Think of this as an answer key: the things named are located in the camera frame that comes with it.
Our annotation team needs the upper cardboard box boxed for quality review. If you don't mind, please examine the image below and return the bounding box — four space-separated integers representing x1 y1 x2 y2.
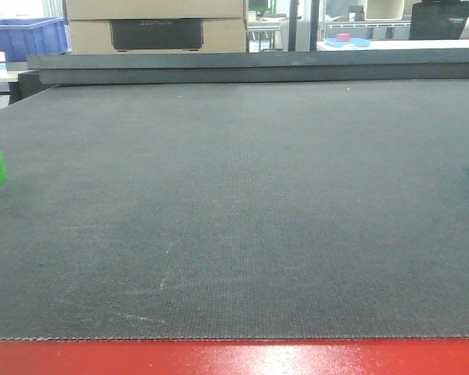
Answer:
66 0 247 20

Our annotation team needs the red conveyor frame edge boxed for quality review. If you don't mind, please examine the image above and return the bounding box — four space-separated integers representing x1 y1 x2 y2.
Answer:
0 339 469 374

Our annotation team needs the black vertical post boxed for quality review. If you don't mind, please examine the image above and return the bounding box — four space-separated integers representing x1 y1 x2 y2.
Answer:
309 0 320 52

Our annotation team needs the dark grey conveyor rail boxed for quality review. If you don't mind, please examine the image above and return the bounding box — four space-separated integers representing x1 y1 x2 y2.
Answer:
27 48 469 86

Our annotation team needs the pink block in tray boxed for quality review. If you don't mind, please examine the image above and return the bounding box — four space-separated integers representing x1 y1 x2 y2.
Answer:
336 33 350 43

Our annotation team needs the blue tray in background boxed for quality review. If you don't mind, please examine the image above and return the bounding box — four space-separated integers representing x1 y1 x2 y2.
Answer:
324 37 371 49

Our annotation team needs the blue crate in background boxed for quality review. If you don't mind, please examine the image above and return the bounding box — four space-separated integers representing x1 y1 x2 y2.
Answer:
0 17 69 62

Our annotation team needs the black conveyor belt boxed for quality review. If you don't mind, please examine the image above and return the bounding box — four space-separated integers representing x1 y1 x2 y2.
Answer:
0 80 469 339

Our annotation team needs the black office chair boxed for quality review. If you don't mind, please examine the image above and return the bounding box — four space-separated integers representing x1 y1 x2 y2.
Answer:
409 1 469 41

